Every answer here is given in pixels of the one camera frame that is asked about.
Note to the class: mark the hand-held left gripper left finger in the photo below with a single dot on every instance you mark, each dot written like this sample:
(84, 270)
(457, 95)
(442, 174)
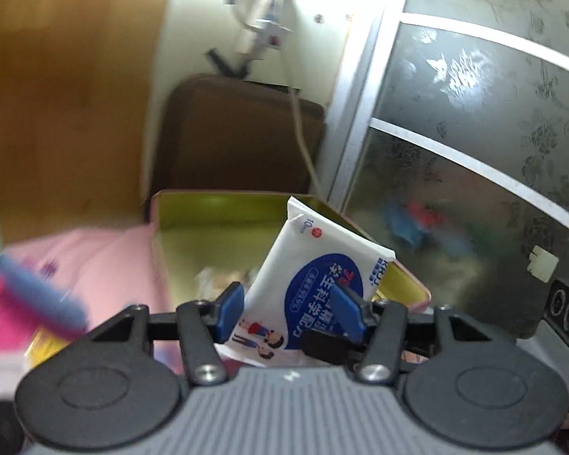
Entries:
(230, 310)

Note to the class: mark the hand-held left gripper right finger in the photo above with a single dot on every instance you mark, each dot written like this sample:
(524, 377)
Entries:
(348, 313)

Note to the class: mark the white blue tissue packet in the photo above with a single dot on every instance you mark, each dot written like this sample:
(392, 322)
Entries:
(313, 256)

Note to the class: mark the gold metal tin box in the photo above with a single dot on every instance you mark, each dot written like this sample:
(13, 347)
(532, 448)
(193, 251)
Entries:
(208, 227)

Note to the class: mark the magenta fluffy towel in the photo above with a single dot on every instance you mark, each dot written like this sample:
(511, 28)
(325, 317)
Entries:
(2, 313)

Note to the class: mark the white sticker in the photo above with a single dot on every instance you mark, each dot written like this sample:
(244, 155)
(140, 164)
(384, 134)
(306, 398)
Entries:
(544, 264)

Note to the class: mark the pink bed sheet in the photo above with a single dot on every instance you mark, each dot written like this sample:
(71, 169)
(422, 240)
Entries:
(118, 265)

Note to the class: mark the brown fabric case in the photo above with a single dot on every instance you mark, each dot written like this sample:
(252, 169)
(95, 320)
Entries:
(237, 137)

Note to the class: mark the yellow packet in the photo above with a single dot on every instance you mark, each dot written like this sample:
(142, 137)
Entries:
(47, 348)

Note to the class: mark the frosted glass sliding door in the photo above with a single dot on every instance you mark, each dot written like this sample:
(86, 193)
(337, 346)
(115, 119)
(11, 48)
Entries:
(464, 118)

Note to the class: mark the wooden board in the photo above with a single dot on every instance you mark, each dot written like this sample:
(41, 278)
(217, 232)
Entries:
(61, 95)

